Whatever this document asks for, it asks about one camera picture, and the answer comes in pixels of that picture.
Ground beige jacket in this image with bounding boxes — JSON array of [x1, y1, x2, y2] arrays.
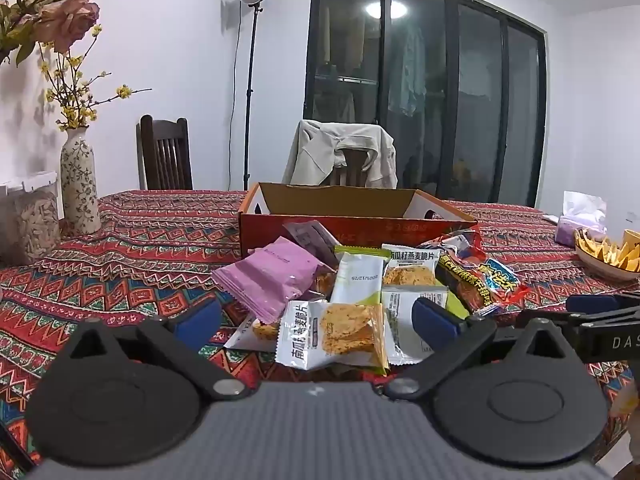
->
[[282, 120, 398, 188]]

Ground floral ceramic vase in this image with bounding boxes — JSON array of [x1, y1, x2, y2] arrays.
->
[[60, 127, 102, 235]]

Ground purple tissue box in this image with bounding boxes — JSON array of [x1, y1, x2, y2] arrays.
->
[[555, 191, 608, 247]]

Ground orange snack packet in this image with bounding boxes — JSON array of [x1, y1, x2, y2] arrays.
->
[[312, 267, 336, 296]]

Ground white green snack packet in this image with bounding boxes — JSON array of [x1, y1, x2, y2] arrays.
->
[[330, 245, 393, 306], [381, 285, 471, 366]]

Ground black framed glass door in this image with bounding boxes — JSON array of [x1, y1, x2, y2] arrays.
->
[[302, 0, 547, 208]]

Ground bowl of chips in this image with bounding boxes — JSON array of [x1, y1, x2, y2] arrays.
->
[[574, 227, 640, 282]]

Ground clear jar of seeds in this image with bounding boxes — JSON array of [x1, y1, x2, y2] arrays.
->
[[0, 171, 63, 266]]

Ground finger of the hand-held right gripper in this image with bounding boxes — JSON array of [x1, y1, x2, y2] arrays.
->
[[517, 309, 588, 331], [567, 291, 640, 313]]

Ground yellow blossom branches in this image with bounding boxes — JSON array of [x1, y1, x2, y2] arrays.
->
[[39, 25, 153, 133]]

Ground hanging light blue garment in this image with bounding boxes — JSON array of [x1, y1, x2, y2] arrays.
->
[[390, 25, 426, 116]]

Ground red cardboard box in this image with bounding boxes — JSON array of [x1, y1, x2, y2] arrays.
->
[[237, 182, 478, 261]]

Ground pink snack packet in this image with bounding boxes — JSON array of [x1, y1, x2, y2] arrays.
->
[[211, 236, 337, 324]]

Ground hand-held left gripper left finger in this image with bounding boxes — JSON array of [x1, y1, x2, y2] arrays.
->
[[64, 299, 251, 402]]

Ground red black snack packet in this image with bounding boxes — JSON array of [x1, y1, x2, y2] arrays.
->
[[435, 252, 531, 317]]

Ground dark wooden chair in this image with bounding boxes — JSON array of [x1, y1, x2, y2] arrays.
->
[[330, 150, 368, 186], [136, 114, 193, 191]]

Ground lilac grey snack packet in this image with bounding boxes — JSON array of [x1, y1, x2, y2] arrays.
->
[[283, 220, 341, 268]]

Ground pink artificial flowers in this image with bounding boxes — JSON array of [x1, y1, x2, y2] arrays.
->
[[0, 0, 118, 66]]

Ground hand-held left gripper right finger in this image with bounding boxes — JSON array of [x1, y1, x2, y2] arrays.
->
[[384, 297, 576, 402]]

